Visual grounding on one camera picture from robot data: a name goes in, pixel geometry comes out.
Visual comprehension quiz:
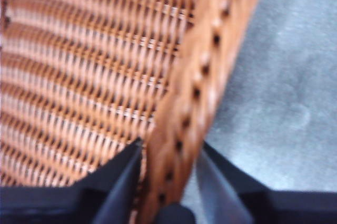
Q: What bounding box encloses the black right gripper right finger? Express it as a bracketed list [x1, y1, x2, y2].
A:
[196, 141, 337, 224]

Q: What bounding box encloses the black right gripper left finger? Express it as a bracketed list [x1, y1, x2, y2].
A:
[0, 137, 144, 224]

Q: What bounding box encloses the brown wicker basket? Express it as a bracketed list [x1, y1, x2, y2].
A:
[0, 0, 268, 224]

